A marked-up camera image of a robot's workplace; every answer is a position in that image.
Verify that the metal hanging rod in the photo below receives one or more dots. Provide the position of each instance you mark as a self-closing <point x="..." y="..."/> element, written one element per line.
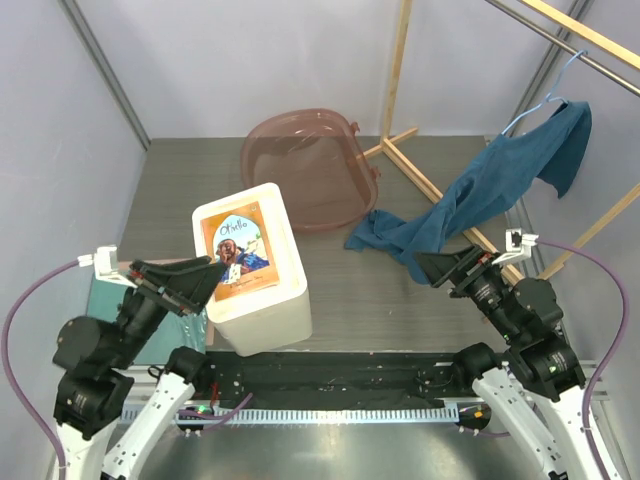
<point x="566" y="47"/>

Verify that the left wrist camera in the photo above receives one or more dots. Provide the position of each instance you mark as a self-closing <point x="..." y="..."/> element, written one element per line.
<point x="105" y="265"/>

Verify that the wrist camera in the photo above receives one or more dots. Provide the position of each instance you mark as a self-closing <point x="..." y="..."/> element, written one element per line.
<point x="518" y="247"/>
<point x="105" y="265"/>

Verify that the pink translucent plastic tub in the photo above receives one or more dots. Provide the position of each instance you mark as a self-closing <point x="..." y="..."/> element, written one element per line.
<point x="315" y="159"/>

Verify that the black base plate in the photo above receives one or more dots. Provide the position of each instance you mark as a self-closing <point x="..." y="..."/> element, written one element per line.
<point x="326" y="381"/>

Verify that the teal cutting mat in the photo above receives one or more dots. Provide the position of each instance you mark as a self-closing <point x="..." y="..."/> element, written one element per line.
<point x="173" y="332"/>

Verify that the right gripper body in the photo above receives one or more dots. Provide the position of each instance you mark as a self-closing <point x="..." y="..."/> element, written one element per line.
<point x="485" y="286"/>

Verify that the white slotted cable duct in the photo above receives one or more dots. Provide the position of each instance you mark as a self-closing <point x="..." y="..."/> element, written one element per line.
<point x="254" y="417"/>

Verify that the Othello book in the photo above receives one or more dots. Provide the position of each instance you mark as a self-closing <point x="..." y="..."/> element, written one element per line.
<point x="238" y="238"/>

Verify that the blue t shirt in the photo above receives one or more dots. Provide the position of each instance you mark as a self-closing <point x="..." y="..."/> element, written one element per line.
<point x="492" y="184"/>

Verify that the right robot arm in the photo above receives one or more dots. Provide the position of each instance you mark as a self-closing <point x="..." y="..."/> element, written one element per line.
<point x="537" y="387"/>

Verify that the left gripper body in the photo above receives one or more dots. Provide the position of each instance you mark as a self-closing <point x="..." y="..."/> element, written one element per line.
<point x="144" y="310"/>

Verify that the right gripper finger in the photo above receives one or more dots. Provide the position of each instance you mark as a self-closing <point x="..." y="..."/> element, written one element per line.
<point x="440" y="267"/>
<point x="470" y="259"/>

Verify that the wooden clothes rack frame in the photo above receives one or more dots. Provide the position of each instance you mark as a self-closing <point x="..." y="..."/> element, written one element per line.
<point x="418" y="156"/>

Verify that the white styrofoam box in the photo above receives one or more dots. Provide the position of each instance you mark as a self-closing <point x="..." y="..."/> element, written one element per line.
<point x="262" y="301"/>

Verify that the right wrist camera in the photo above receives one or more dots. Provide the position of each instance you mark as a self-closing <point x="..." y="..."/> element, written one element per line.
<point x="518" y="247"/>

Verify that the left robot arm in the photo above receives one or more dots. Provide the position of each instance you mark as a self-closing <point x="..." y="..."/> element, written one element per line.
<point x="94" y="355"/>

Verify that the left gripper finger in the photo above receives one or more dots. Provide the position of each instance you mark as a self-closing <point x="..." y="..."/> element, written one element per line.
<point x="182" y="269"/>
<point x="190" y="296"/>

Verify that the light blue wire hanger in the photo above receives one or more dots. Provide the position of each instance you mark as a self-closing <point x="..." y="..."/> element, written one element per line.
<point x="540" y="91"/>

